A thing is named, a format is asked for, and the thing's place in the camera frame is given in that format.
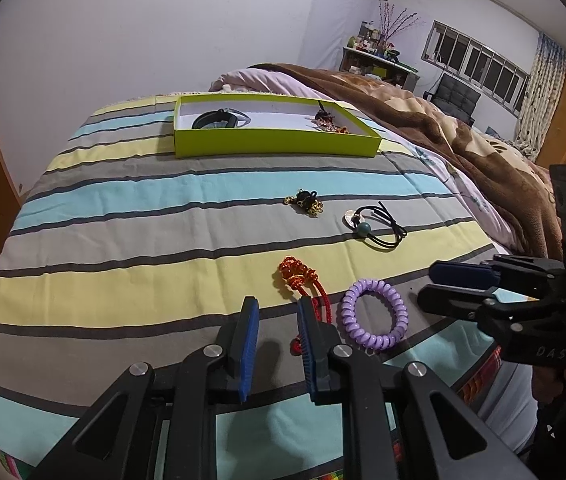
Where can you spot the green shallow cardboard box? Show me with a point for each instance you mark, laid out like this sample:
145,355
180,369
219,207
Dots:
273,144

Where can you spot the group of bottles and jars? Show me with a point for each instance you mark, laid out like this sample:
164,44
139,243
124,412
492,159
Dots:
370,40

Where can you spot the striped bed sheet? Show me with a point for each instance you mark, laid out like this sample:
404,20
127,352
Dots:
138,240

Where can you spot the pale pink pillow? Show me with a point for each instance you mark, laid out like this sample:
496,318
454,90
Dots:
258,80

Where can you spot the person's grey clothing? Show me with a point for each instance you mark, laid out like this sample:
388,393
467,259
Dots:
503,410

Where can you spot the black fitness band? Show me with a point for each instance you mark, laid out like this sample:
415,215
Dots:
213,120

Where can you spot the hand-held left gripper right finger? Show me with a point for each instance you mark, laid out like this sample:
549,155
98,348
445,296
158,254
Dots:
308,350

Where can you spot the brown plush blanket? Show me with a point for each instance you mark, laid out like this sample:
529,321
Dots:
488,160

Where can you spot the patterned curtain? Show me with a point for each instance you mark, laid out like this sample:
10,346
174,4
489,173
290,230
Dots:
540,95

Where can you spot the dark shelf desk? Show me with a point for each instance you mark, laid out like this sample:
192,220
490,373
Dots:
383,67

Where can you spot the pale floral quilt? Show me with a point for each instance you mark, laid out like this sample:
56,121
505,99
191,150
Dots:
443,180

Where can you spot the plaid mattress cover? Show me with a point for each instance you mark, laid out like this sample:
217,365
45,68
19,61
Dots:
478,380

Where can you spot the dark beaded hair clip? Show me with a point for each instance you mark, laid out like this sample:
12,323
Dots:
324,117

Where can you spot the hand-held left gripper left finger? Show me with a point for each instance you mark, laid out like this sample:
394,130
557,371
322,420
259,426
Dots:
248,345

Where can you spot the barred window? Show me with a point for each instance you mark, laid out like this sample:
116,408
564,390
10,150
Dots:
478,65

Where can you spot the black chair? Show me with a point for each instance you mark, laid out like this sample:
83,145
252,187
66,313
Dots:
455,97

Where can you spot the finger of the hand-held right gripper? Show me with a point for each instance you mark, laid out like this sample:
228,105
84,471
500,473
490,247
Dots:
453,300
463,272

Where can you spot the purple decorative branches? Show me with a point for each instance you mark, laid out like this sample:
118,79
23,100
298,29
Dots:
395,22

